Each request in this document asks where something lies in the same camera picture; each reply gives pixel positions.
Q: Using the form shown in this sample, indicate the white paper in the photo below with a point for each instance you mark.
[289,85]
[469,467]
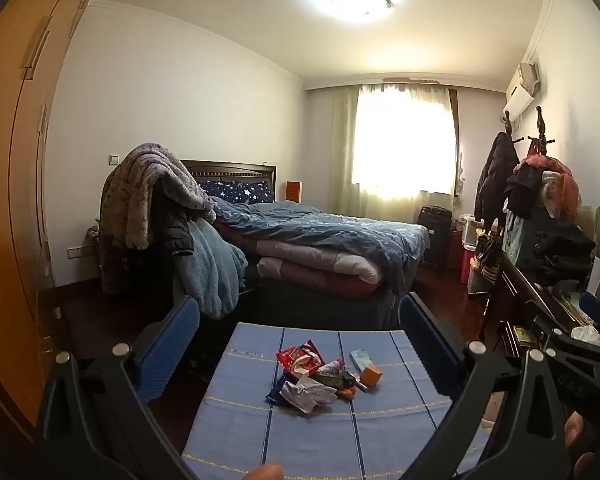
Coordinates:
[305,392]

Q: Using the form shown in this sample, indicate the pink bin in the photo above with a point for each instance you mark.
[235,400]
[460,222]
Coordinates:
[469,265]

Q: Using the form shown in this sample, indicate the blue plastic wrapper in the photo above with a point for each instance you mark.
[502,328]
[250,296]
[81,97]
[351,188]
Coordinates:
[275,395]

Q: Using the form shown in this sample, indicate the star print pillow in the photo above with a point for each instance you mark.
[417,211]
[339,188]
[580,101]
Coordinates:
[250,191]

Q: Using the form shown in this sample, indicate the blue duvet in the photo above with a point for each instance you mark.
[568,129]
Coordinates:
[330,230]

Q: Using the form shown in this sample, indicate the person's left hand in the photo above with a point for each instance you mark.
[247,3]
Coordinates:
[270,472]

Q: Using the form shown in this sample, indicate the brown curtain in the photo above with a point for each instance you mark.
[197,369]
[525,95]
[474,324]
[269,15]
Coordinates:
[455,135]

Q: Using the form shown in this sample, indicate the dark bed base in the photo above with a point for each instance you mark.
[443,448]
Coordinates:
[330,310]

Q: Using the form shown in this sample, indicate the dark wooden headboard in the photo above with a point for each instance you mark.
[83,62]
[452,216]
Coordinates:
[229,170]

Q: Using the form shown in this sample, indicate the white plastic container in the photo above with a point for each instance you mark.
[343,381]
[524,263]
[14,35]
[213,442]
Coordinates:
[472,232]

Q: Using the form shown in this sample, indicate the small orange box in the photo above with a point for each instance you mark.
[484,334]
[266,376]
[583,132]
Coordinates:
[372,376]

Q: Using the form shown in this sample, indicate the pink folded quilt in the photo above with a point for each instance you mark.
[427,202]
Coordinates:
[305,270]

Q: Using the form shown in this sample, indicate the pink printed wrapper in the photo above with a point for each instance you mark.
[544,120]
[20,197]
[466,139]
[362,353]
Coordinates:
[330,370]

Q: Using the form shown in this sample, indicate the cream board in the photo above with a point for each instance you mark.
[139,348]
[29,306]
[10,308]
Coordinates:
[591,230]

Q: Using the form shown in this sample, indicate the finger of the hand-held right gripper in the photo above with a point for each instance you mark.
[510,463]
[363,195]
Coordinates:
[597,312]
[555,340]

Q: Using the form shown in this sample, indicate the dark wooden desk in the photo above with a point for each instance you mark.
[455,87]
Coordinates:
[515,300]

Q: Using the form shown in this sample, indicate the red mesh cloth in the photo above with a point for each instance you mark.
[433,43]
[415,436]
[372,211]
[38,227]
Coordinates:
[562,185]

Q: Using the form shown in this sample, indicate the red snack wrapper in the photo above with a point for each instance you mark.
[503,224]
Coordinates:
[295,357]

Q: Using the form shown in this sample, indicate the wall socket strip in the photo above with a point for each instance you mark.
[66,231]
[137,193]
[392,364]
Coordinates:
[79,252]

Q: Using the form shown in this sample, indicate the black hanging garment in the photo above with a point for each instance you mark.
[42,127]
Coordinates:
[525,190]

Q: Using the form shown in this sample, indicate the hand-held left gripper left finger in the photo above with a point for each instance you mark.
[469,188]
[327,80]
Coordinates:
[169,345]

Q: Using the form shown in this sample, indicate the pile of black clothes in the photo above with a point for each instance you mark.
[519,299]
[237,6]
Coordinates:
[565,255]

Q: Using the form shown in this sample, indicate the cream sheer curtain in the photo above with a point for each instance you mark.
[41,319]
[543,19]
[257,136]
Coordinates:
[342,160]

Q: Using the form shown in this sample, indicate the person's right hand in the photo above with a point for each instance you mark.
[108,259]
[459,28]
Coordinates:
[574,430]

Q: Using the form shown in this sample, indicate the dark padded jacket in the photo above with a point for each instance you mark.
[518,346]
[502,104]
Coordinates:
[172,230]

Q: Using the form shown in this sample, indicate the black marker pen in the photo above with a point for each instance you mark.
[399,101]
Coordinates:
[355,381]

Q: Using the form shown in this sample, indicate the blue striped cloth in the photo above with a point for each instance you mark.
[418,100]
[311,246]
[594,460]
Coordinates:
[229,410]

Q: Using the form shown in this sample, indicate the black suitcase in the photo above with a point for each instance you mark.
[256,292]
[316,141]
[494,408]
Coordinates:
[435,235]

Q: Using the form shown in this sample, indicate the orange wooden nightstand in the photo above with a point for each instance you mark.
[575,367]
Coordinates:
[294,192]

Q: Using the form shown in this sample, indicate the white air conditioner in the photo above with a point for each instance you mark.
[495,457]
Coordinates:
[522,92]

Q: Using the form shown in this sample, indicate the white crumpled tissue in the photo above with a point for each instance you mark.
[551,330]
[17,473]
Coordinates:
[590,336]

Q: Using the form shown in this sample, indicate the teal tissue packet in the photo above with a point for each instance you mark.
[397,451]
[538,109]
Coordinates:
[361,359]

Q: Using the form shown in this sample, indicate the teal gift bag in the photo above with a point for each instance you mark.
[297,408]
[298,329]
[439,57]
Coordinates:
[517,237]

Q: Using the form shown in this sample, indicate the black hanging coat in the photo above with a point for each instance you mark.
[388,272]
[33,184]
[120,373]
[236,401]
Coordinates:
[495,175]

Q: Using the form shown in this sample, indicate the striped handbag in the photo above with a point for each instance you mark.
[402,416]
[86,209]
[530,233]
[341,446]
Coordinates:
[487,262]

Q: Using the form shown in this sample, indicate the wooden coat rack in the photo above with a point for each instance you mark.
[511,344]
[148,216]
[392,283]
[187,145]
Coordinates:
[507,122]
[542,130]

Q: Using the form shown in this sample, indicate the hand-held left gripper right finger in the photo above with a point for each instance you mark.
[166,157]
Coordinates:
[425,340]

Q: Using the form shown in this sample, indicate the dark patterned cloth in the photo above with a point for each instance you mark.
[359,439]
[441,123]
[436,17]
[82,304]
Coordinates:
[112,260]

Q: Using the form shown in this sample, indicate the wooden wardrobe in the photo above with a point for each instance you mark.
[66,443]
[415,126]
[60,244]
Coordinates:
[9,160]

